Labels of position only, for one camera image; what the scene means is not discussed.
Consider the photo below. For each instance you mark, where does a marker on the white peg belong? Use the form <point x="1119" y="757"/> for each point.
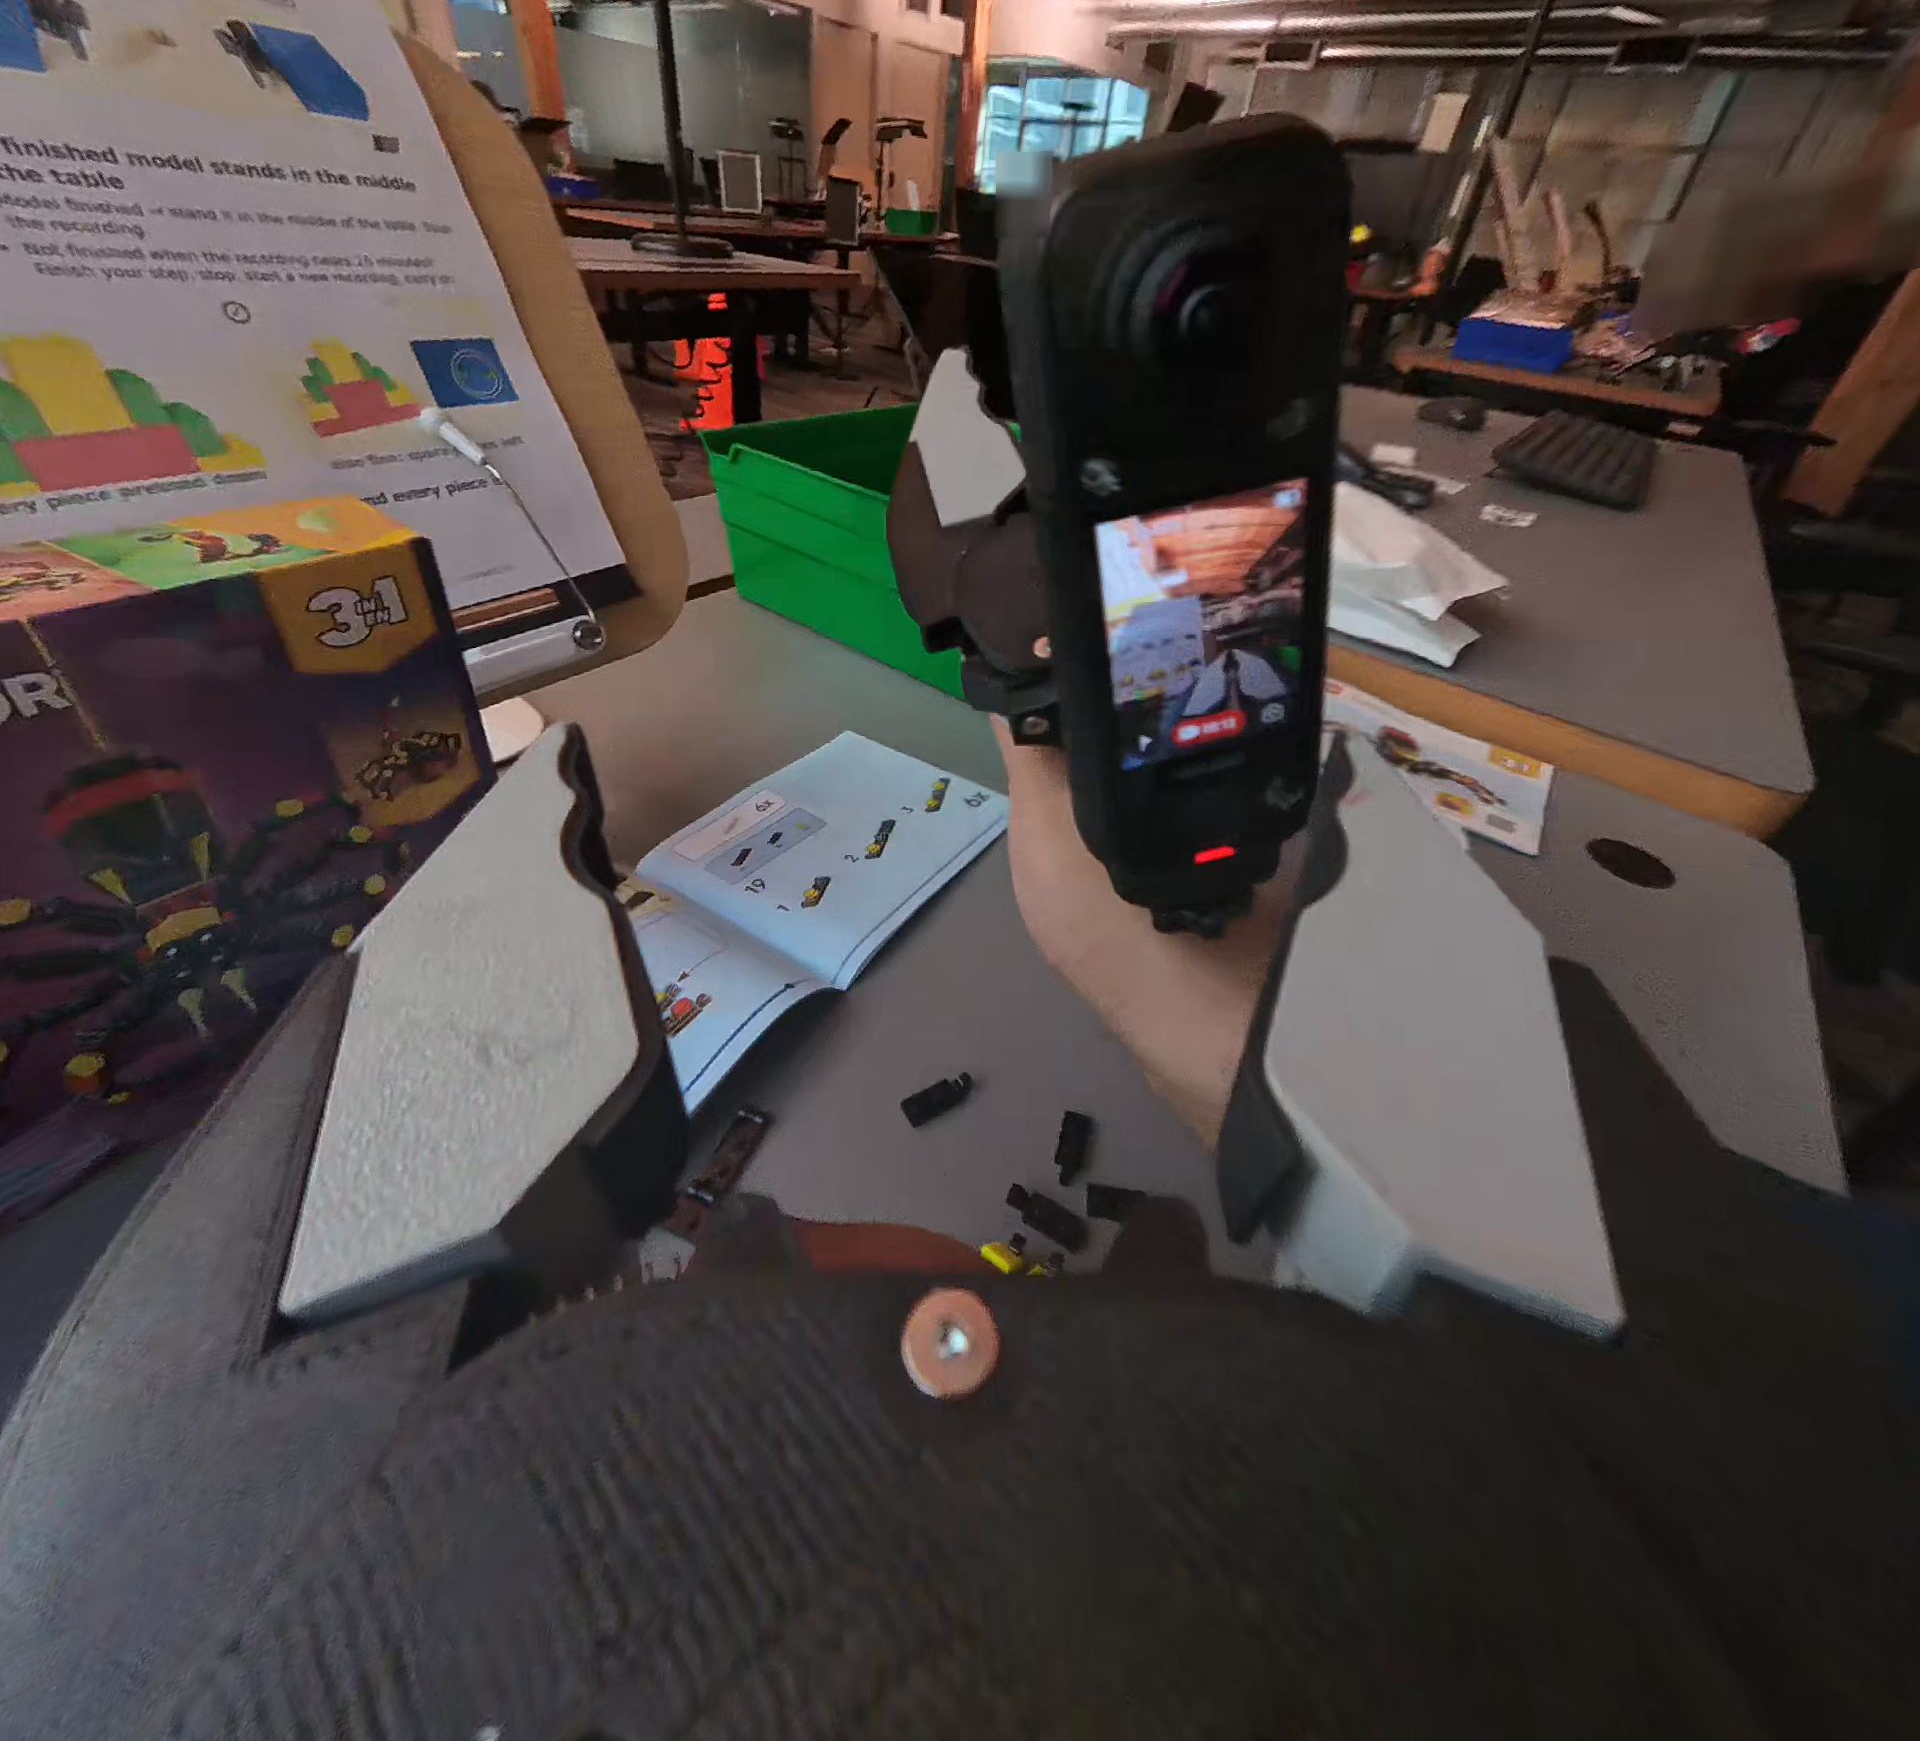
<point x="445" y="432"/>

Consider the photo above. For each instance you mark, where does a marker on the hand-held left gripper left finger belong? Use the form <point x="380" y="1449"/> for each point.
<point x="481" y="1022"/>

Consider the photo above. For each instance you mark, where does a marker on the black keyboard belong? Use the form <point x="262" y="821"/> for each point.
<point x="1575" y="459"/>

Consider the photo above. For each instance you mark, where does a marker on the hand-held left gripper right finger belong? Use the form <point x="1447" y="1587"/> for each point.
<point x="1424" y="1052"/>

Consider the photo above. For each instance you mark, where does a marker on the black floor lamp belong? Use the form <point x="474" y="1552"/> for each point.
<point x="1559" y="48"/>
<point x="661" y="48"/>

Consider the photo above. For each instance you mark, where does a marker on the white instruction leaflet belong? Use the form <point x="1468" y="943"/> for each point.
<point x="1442" y="768"/>

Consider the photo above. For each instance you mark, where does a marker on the white plastic bags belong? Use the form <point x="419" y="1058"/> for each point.
<point x="1411" y="572"/>

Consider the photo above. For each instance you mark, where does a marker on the grey topped desk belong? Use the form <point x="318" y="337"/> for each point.
<point x="1650" y="631"/>

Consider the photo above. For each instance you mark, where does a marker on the light blue instruction booklet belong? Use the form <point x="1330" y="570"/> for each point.
<point x="812" y="872"/>

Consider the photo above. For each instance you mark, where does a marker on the printed instruction poster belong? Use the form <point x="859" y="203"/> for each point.
<point x="225" y="197"/>

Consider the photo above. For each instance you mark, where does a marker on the small blue bin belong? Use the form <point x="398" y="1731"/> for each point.
<point x="1512" y="341"/>

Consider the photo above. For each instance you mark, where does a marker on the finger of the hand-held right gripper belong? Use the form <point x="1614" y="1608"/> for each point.
<point x="959" y="437"/>

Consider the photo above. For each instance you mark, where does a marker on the large green plastic bin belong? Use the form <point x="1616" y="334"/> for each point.
<point x="812" y="527"/>

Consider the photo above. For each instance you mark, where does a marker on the purple yellow lego set box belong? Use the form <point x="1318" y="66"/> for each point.
<point x="225" y="841"/>

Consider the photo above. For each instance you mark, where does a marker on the person's right hand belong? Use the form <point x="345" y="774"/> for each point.
<point x="1140" y="1005"/>

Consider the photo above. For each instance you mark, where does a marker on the black lego connector bar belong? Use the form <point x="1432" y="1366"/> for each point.
<point x="937" y="1098"/>

